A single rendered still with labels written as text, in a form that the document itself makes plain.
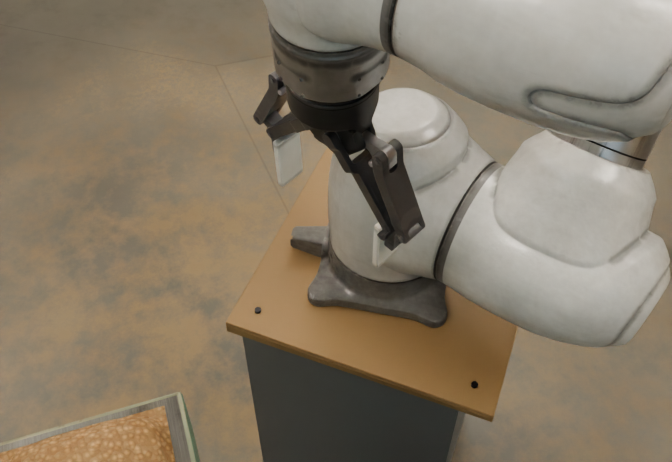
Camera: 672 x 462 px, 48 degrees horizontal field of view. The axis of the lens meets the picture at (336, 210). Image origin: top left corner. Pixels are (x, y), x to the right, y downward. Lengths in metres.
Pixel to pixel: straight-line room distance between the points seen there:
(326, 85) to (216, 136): 1.61
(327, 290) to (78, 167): 1.27
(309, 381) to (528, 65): 0.72
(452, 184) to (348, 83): 0.30
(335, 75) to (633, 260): 0.40
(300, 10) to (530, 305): 0.45
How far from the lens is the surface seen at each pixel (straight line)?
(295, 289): 1.01
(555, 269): 0.80
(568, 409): 1.69
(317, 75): 0.55
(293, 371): 1.06
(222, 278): 1.82
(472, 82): 0.45
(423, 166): 0.82
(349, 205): 0.87
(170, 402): 0.62
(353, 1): 0.46
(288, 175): 0.79
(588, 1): 0.42
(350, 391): 1.05
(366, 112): 0.61
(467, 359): 0.97
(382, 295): 0.97
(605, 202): 0.80
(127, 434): 0.59
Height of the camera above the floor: 1.44
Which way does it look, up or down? 48 degrees down
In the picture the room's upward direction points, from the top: straight up
